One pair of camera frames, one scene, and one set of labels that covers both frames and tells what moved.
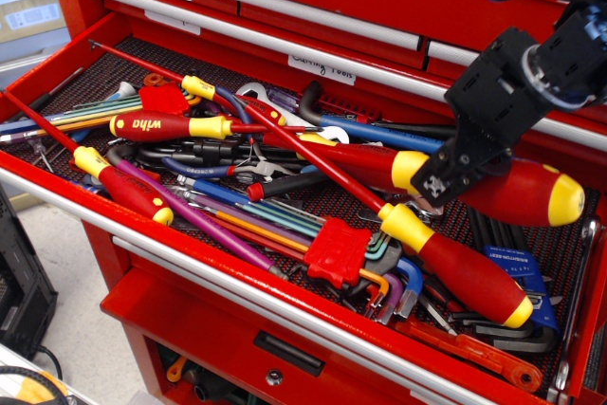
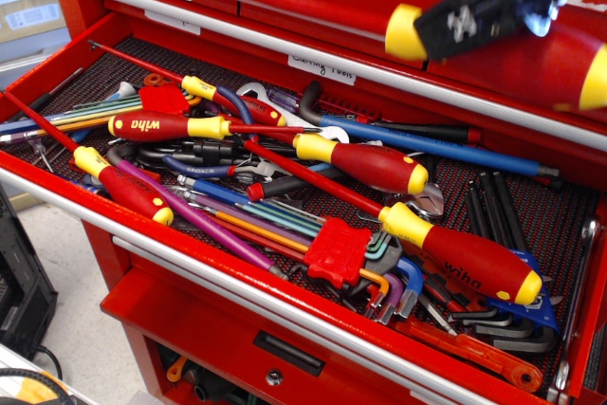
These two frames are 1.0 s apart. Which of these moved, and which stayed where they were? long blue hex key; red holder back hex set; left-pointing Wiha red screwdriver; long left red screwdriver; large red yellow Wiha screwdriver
Moved: large red yellow Wiha screwdriver
Stayed: long left red screwdriver; red holder back hex set; long blue hex key; left-pointing Wiha red screwdriver
